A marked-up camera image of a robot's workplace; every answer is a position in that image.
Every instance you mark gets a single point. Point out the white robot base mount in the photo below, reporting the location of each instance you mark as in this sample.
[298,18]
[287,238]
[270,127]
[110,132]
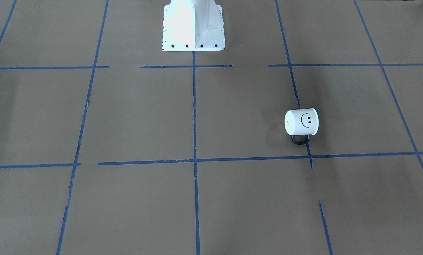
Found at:
[193,25]

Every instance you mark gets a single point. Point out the white smiley face mug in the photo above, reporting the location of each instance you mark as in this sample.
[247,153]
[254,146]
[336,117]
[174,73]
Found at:
[300,124]

